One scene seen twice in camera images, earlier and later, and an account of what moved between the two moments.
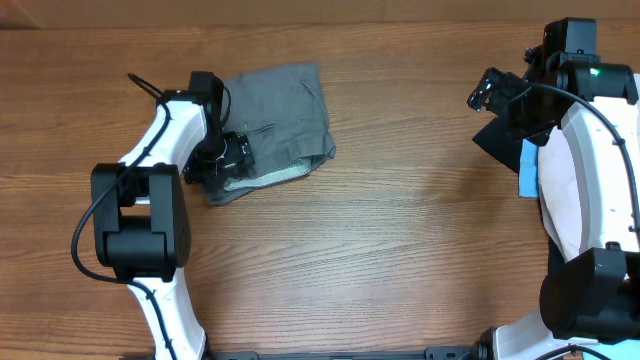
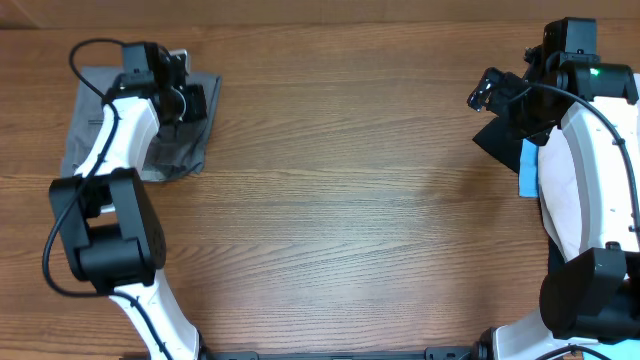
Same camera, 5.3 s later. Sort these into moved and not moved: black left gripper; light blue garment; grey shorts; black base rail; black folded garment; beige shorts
Moved: black left gripper; grey shorts
Not moved: black base rail; light blue garment; beige shorts; black folded garment
